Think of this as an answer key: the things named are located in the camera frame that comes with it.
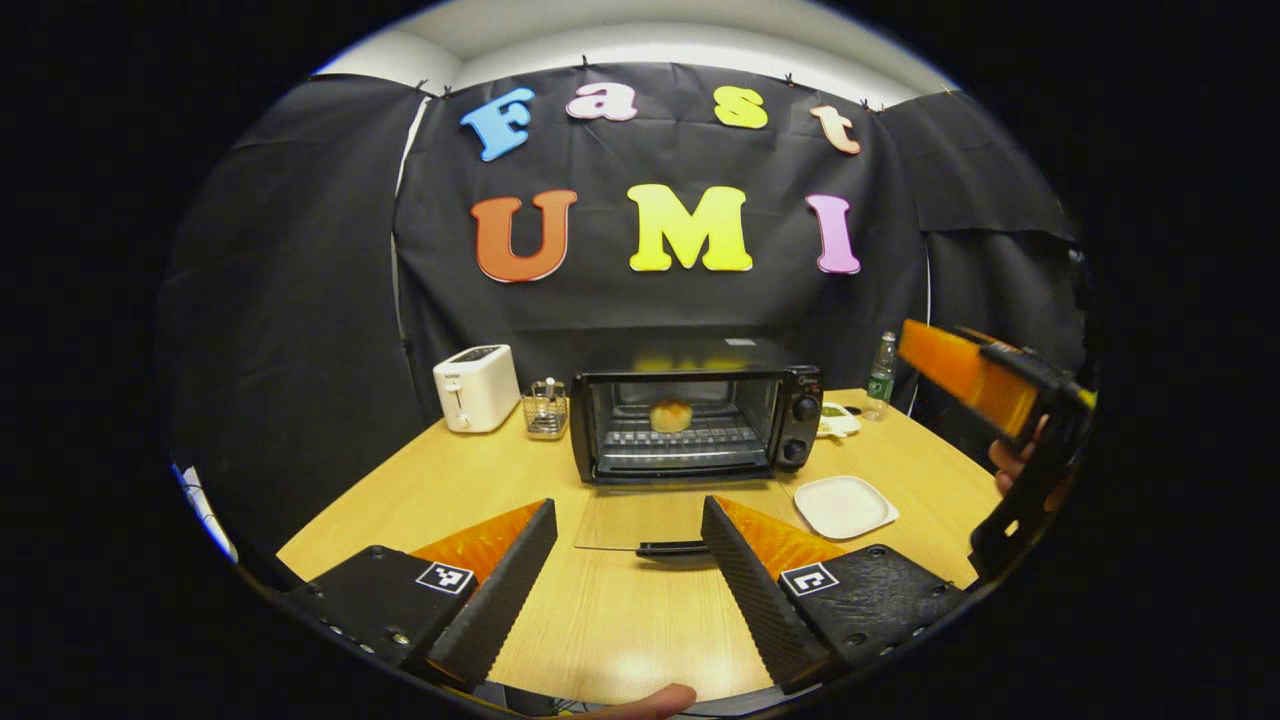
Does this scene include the clear wire utensil holder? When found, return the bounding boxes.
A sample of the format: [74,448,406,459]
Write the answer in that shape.
[521,377,571,441]

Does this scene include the white toaster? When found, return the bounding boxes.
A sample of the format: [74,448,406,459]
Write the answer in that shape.
[432,344,522,434]

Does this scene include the clear plastic water bottle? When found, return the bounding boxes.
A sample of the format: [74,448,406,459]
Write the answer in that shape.
[865,331,898,422]

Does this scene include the black backdrop cloth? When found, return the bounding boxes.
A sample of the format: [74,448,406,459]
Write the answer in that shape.
[155,62,1091,591]

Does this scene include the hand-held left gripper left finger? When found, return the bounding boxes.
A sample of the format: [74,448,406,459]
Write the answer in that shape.
[278,497,559,693]

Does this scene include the black electric oven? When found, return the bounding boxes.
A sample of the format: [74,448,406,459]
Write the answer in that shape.
[568,338,826,559]

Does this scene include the white square plate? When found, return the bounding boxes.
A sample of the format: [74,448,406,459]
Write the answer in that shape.
[793,475,899,541]

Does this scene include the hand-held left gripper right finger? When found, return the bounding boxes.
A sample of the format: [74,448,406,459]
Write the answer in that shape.
[700,495,969,696]

